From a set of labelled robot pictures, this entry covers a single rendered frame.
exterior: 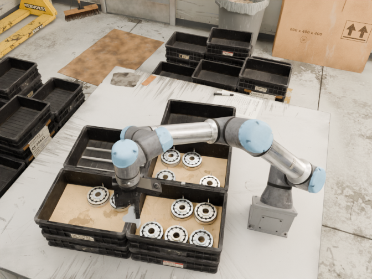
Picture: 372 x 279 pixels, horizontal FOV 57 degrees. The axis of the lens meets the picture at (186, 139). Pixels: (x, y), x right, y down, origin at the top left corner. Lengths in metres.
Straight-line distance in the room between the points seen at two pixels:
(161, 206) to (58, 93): 1.76
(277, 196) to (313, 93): 2.33
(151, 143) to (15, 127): 1.83
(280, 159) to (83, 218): 0.91
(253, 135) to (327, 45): 3.13
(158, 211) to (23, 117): 1.51
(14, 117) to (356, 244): 2.62
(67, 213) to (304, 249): 1.12
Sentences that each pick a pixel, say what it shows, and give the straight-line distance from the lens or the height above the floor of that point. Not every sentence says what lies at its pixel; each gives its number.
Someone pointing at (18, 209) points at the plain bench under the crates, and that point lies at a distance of 1.97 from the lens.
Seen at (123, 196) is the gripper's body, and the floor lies 1.28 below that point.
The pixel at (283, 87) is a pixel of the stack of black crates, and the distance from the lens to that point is 2.84.
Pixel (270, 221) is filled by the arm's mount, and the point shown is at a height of 0.81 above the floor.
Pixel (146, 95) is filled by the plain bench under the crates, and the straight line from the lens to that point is 2.44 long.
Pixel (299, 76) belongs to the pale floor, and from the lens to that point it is 4.05.
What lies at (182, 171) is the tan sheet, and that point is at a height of 0.83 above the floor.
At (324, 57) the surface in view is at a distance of 4.29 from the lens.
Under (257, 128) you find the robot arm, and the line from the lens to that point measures 1.23.
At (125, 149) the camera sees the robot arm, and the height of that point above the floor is 1.50.
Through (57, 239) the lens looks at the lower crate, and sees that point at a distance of 1.69.
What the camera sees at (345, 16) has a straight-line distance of 4.20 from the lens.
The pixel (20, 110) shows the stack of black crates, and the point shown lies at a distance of 2.88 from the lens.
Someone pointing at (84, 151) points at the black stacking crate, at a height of 0.83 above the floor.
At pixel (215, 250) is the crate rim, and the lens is 1.44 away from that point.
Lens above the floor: 2.21
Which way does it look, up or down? 46 degrees down
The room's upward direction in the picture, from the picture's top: 1 degrees clockwise
